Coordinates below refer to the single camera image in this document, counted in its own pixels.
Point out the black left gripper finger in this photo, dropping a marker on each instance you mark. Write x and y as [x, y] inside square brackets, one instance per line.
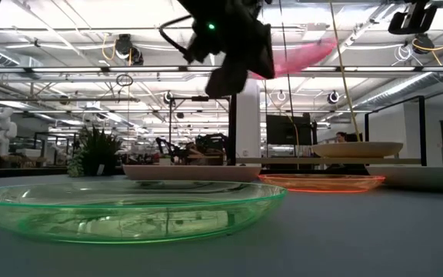
[264, 57]
[227, 82]

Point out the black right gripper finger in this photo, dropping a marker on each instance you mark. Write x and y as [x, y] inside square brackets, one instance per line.
[414, 27]

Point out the pink transparent plate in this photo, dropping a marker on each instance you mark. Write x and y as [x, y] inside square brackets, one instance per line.
[306, 54]

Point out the salmon pink plate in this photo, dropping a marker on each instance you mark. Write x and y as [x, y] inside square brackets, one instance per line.
[190, 174]

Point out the beige plate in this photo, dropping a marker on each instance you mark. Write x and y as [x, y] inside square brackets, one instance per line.
[356, 149]

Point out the orange transparent plate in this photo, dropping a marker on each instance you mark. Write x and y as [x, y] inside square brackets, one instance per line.
[321, 182]

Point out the pale grey plate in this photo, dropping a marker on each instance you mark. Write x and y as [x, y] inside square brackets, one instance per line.
[421, 177]

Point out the green transparent plate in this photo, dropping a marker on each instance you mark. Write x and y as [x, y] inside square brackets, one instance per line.
[129, 227]

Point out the white pillar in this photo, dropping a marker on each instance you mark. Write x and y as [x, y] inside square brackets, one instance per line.
[248, 127]

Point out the black background robot arms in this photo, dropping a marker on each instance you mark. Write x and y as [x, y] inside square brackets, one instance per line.
[214, 142]

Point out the black monitor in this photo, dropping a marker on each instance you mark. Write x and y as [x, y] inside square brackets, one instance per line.
[283, 131]

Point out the person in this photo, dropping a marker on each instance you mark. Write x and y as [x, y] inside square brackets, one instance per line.
[340, 137]

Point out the small green potted plant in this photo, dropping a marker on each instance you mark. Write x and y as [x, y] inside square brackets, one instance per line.
[96, 154]

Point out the blue table mat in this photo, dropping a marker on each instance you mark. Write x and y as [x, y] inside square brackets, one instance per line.
[360, 231]

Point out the white robot figure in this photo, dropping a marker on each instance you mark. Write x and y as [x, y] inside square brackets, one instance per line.
[0, 131]

